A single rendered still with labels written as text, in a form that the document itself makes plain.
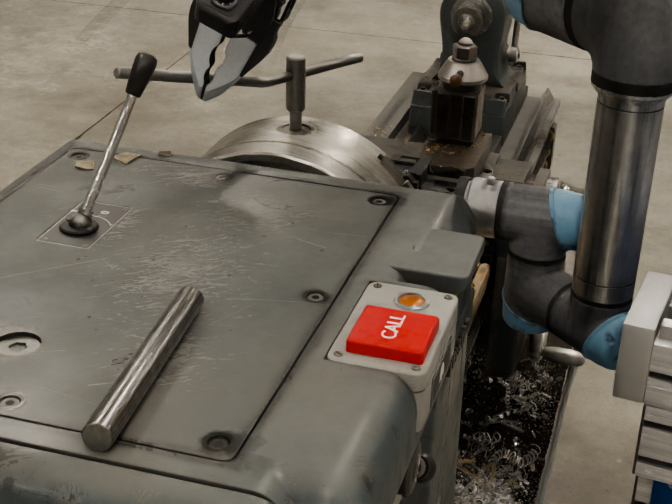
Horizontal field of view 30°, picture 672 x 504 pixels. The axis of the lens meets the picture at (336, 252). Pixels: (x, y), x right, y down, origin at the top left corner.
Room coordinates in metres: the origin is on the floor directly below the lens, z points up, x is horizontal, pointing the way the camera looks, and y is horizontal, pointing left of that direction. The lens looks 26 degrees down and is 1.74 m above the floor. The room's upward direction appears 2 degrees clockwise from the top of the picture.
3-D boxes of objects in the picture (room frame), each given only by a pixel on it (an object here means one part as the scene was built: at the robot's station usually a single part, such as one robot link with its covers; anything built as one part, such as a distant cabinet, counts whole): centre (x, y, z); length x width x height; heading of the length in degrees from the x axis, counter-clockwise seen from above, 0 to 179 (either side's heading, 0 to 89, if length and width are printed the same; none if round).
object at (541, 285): (1.45, -0.27, 0.98); 0.11 x 0.08 x 0.11; 31
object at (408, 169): (1.52, -0.11, 1.08); 0.12 x 0.09 x 0.08; 74
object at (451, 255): (1.00, -0.09, 1.24); 0.09 x 0.08 x 0.03; 165
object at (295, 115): (1.33, 0.05, 1.27); 0.02 x 0.02 x 0.12
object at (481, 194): (1.49, -0.19, 1.08); 0.08 x 0.05 x 0.08; 164
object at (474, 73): (1.90, -0.19, 1.13); 0.08 x 0.08 x 0.03
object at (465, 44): (1.90, -0.19, 1.17); 0.04 x 0.04 x 0.03
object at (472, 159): (1.88, -0.18, 0.99); 0.20 x 0.10 x 0.05; 165
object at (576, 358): (1.78, -0.38, 0.69); 0.08 x 0.03 x 0.03; 75
